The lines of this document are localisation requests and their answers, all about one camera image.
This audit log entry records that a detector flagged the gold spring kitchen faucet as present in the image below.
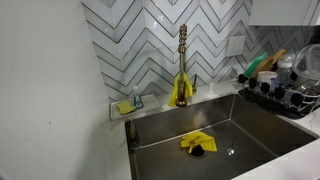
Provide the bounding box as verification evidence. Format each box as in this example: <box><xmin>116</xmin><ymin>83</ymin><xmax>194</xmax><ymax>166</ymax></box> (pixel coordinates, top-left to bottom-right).
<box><xmin>175</xmin><ymin>23</ymin><xmax>189</xmax><ymax>108</ymax></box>

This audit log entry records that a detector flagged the white mug blue print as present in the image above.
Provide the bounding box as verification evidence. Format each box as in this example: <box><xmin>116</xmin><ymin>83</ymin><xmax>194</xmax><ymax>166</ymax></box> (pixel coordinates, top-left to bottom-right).
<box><xmin>256</xmin><ymin>70</ymin><xmax>280</xmax><ymax>92</ymax></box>

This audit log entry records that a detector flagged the white sponge tray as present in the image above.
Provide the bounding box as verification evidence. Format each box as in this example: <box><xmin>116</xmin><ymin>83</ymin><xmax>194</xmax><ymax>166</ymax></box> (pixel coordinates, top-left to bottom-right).
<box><xmin>110</xmin><ymin>93</ymin><xmax>162</xmax><ymax>121</ymax></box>

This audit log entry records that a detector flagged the stainless steel sink basin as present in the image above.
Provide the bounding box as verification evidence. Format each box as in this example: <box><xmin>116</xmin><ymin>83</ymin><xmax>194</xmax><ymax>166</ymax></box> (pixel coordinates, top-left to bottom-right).
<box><xmin>124</xmin><ymin>93</ymin><xmax>319</xmax><ymax>180</ymax></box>

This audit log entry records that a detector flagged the metal dish drying rack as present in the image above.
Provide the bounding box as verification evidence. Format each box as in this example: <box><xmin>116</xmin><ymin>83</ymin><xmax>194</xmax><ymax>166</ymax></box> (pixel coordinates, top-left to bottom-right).
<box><xmin>237</xmin><ymin>73</ymin><xmax>320</xmax><ymax>120</ymax></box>

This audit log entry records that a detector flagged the yellow cloth with long drape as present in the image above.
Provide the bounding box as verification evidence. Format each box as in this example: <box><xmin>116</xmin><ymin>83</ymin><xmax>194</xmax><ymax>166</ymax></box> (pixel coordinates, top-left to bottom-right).
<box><xmin>167</xmin><ymin>71</ymin><xmax>194</xmax><ymax>108</ymax></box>

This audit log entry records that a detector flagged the white upper cabinet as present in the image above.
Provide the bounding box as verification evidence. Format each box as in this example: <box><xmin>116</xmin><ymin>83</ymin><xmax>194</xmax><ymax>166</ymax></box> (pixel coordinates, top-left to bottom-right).
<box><xmin>248</xmin><ymin>0</ymin><xmax>320</xmax><ymax>27</ymax></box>

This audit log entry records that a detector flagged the clear teal soap dispenser brush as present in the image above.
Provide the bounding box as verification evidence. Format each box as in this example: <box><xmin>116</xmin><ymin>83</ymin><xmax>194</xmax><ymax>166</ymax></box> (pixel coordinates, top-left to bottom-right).
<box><xmin>131</xmin><ymin>85</ymin><xmax>145</xmax><ymax>110</ymax></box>

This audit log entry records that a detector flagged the crumpled yellow cloth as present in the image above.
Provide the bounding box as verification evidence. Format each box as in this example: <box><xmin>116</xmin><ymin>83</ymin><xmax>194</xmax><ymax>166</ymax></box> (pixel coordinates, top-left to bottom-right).
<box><xmin>180</xmin><ymin>131</ymin><xmax>218</xmax><ymax>154</ymax></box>

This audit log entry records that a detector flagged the yellow sponge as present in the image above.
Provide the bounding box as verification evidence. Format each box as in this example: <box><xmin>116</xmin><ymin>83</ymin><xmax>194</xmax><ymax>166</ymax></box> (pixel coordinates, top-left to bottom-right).
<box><xmin>115</xmin><ymin>100</ymin><xmax>137</xmax><ymax>116</ymax></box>

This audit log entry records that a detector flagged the clear baby bottle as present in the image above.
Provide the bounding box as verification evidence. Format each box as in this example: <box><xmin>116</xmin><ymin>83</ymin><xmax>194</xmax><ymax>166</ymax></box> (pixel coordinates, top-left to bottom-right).
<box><xmin>276</xmin><ymin>54</ymin><xmax>295</xmax><ymax>85</ymax></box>

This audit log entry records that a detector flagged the black sink drain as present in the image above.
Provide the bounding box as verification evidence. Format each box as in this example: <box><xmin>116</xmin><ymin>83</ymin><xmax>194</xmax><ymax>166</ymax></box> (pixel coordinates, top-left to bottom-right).
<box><xmin>185</xmin><ymin>145</ymin><xmax>208</xmax><ymax>160</ymax></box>

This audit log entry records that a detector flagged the small gold faucet handle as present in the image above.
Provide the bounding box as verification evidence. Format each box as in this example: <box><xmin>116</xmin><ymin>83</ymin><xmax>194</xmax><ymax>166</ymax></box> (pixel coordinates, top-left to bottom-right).
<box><xmin>191</xmin><ymin>74</ymin><xmax>198</xmax><ymax>93</ymax></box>

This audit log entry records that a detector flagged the wooden cutting board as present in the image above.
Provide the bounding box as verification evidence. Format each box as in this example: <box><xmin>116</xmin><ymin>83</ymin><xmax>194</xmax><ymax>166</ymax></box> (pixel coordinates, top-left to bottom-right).
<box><xmin>266</xmin><ymin>48</ymin><xmax>287</xmax><ymax>72</ymax></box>
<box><xmin>250</xmin><ymin>56</ymin><xmax>275</xmax><ymax>79</ymax></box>

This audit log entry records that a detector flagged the white wall outlet plate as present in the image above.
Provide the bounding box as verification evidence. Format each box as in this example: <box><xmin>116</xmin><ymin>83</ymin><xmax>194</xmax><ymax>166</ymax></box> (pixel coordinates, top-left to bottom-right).
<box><xmin>226</xmin><ymin>35</ymin><xmax>247</xmax><ymax>58</ymax></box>

